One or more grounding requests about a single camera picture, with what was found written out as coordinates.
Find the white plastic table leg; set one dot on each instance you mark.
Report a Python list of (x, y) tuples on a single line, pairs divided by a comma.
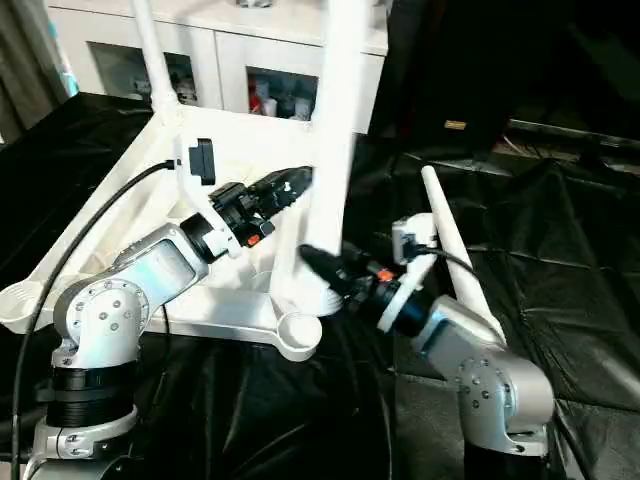
[(335, 120), (450, 240), (155, 60)]

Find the white upturned plastic table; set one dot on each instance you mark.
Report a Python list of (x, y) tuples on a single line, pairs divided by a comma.
[(130, 190)]

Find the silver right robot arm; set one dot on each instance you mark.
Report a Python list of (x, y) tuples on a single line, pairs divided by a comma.
[(480, 370)]

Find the white glass-door cabinet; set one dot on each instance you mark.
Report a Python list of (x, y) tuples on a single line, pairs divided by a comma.
[(230, 40)]

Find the grey crumpled object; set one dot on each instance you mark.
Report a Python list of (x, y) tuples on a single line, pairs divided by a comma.
[(255, 3)]

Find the black work mat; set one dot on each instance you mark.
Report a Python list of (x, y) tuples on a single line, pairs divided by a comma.
[(560, 260)]

